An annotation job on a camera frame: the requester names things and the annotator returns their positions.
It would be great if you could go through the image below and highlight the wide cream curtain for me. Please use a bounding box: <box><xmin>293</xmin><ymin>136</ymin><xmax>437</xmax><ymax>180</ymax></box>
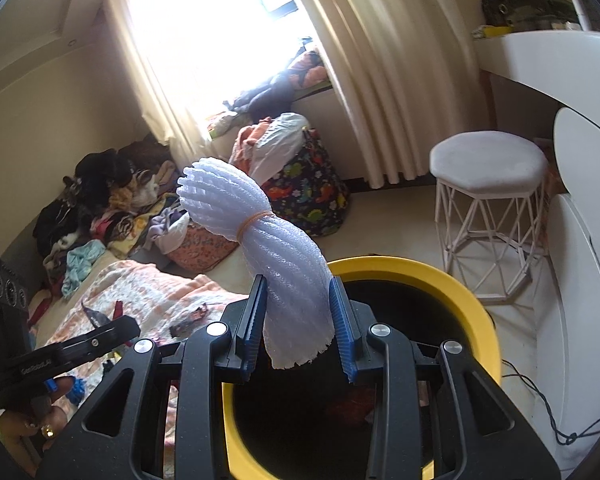
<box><xmin>280</xmin><ymin>0</ymin><xmax>476</xmax><ymax>188</ymax></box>

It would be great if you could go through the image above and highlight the white foam net bundle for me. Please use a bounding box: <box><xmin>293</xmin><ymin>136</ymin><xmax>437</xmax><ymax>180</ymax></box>
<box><xmin>176</xmin><ymin>156</ymin><xmax>340</xmax><ymax>372</ymax></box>

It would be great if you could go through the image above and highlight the dinosaur print bag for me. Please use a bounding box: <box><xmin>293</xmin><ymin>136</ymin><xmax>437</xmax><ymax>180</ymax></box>
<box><xmin>267</xmin><ymin>130</ymin><xmax>351</xmax><ymax>238</ymax></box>

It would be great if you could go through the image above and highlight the teal cloth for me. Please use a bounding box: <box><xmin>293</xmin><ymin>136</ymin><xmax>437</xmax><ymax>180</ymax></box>
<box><xmin>61</xmin><ymin>239</ymin><xmax>107</xmax><ymax>299</ymax></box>

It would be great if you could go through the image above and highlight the white plastic bag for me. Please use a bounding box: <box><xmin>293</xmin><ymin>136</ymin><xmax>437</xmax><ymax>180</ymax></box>
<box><xmin>250</xmin><ymin>112</ymin><xmax>311</xmax><ymax>183</ymax></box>

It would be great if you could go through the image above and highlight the orange patterned blanket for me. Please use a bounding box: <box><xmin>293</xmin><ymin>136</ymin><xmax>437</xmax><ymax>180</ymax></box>
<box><xmin>285</xmin><ymin>50</ymin><xmax>332</xmax><ymax>92</ymax></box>

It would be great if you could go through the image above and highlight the pile of clothes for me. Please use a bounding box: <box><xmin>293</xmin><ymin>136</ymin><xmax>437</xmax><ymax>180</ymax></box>
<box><xmin>32</xmin><ymin>140</ymin><xmax>191</xmax><ymax>301</ymax></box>

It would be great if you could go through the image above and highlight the white vanity desk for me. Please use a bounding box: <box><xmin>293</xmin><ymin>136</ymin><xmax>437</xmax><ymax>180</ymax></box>
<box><xmin>472</xmin><ymin>30</ymin><xmax>600</xmax><ymax>116</ymax></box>

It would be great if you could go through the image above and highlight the person's left hand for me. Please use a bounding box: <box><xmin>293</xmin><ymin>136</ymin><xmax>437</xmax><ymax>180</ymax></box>
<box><xmin>0</xmin><ymin>377</ymin><xmax>83</xmax><ymax>478</ymax></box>

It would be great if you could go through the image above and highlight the window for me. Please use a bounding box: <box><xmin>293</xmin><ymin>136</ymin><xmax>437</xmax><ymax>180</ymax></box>
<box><xmin>130</xmin><ymin>0</ymin><xmax>316</xmax><ymax>131</ymax></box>

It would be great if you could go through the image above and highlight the narrow cream curtain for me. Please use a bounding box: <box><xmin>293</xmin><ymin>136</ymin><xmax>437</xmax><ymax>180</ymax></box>
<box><xmin>105</xmin><ymin>0</ymin><xmax>221</xmax><ymax>161</ymax></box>

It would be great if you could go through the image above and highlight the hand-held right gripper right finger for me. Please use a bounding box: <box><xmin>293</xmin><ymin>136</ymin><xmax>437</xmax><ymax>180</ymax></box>
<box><xmin>329</xmin><ymin>276</ymin><xmax>563</xmax><ymax>480</ymax></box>

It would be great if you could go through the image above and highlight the black cable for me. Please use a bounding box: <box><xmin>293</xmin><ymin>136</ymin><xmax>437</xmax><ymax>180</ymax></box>
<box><xmin>500</xmin><ymin>359</ymin><xmax>600</xmax><ymax>447</ymax></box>

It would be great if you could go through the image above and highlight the white wire-leg stool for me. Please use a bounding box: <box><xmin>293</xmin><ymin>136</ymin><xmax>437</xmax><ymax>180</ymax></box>
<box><xmin>429</xmin><ymin>130</ymin><xmax>551</xmax><ymax>305</ymax></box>

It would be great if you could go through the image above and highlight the orange fleece cloth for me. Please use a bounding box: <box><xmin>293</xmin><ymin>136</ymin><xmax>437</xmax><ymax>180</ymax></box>
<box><xmin>230</xmin><ymin>119</ymin><xmax>276</xmax><ymax>173</ymax></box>

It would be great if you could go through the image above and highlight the dark jacket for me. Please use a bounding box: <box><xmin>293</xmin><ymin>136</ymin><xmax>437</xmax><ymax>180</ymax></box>
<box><xmin>226</xmin><ymin>71</ymin><xmax>301</xmax><ymax>114</ymax></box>

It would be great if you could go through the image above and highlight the yellow flat item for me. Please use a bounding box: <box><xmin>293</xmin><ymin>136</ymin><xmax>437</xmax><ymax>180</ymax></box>
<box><xmin>472</xmin><ymin>25</ymin><xmax>511</xmax><ymax>40</ymax></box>

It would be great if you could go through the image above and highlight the camouflage bag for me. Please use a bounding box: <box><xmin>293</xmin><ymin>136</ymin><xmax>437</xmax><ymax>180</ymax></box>
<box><xmin>481</xmin><ymin>0</ymin><xmax>581</xmax><ymax>31</ymax></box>

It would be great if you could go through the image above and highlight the lavender white cloth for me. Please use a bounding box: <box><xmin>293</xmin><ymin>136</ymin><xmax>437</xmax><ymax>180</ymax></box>
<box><xmin>145</xmin><ymin>207</ymin><xmax>192</xmax><ymax>254</ymax></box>

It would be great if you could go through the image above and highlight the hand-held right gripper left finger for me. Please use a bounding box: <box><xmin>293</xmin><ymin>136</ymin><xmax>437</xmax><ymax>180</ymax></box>
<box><xmin>35</xmin><ymin>275</ymin><xmax>269</xmax><ymax>480</ymax></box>

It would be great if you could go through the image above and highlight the pink floral bag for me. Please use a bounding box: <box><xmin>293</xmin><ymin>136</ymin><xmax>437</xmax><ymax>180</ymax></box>
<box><xmin>167</xmin><ymin>220</ymin><xmax>241</xmax><ymax>274</ymax></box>

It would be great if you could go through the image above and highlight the yellow bin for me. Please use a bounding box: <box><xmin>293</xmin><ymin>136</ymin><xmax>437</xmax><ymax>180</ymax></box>
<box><xmin>221</xmin><ymin>256</ymin><xmax>502</xmax><ymax>480</ymax></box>

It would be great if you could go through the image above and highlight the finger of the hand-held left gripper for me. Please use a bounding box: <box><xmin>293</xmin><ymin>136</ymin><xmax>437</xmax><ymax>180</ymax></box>
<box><xmin>45</xmin><ymin>314</ymin><xmax>142</xmax><ymax>368</ymax></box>

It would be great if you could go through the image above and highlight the peach white fleece blanket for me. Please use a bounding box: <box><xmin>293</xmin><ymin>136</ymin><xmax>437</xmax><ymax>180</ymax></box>
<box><xmin>27</xmin><ymin>259</ymin><xmax>246</xmax><ymax>480</ymax></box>

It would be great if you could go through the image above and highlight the white rounded cabinet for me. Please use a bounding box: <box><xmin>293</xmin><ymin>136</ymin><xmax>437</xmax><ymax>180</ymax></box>
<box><xmin>534</xmin><ymin>106</ymin><xmax>600</xmax><ymax>443</ymax></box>

